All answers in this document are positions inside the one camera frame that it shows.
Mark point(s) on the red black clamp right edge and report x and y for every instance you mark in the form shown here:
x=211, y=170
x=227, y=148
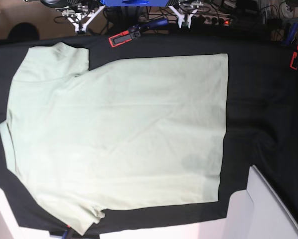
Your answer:
x=294, y=59

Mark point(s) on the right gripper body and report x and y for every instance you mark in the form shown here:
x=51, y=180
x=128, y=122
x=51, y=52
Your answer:
x=81, y=20

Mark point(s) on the white table frame right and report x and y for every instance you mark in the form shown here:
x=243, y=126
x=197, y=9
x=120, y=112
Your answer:
x=258, y=213

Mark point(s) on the red black clamp top centre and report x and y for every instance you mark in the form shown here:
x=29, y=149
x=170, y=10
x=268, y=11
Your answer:
x=135, y=32

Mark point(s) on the blue clamp handle right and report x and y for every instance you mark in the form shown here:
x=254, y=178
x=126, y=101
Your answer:
x=290, y=30

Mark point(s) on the white table frame left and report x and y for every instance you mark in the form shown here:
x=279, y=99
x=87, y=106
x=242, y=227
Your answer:
x=9, y=228

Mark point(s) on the black table cloth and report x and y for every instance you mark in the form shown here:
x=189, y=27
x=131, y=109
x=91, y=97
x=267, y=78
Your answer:
x=262, y=125

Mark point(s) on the red blue clamp bottom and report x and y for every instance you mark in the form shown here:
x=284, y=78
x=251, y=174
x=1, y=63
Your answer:
x=68, y=234

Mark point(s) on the white table frame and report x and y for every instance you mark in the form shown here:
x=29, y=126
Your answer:
x=9, y=228
x=258, y=213

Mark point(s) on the black power strip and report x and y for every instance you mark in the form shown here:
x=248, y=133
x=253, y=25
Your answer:
x=208, y=20

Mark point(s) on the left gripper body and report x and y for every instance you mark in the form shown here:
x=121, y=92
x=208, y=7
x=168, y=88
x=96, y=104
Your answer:
x=186, y=10

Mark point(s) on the light green T-shirt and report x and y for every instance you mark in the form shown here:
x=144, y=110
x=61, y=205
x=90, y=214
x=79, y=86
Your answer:
x=131, y=134

